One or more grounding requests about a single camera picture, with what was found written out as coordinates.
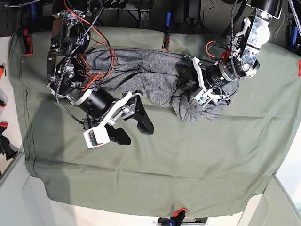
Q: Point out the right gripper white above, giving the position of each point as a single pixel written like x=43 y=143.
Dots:
x=105 y=110

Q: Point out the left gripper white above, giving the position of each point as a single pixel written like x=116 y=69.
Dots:
x=187 y=84

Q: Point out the grey long-sleeve T-shirt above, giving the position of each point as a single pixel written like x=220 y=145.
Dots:
x=154 y=74

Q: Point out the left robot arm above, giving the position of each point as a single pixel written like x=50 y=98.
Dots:
x=240 y=60

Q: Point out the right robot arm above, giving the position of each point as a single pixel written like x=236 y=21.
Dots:
x=69 y=76

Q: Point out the top red-black clamp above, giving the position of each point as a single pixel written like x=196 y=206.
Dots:
x=166 y=42

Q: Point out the red-black clamp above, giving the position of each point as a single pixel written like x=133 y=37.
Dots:
x=26 y=42
x=166 y=42

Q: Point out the black power adapters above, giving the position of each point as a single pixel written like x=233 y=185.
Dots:
x=185 y=9

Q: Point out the green table cloth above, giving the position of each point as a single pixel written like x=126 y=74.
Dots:
x=212 y=168

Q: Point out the bottom orange-black clamp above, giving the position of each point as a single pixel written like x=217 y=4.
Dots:
x=177 y=218

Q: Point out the left red-black clamp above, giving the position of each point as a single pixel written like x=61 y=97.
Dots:
x=26 y=42

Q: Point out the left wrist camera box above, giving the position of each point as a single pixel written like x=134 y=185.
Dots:
x=202 y=98

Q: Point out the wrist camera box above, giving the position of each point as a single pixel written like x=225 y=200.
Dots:
x=202 y=98
x=96 y=137

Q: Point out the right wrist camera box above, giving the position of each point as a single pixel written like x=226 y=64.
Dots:
x=96 y=137

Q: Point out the blue clamp handle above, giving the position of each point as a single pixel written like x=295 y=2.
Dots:
x=167 y=21

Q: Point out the aluminium frame bracket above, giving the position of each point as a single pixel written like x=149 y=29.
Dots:
x=144 y=15

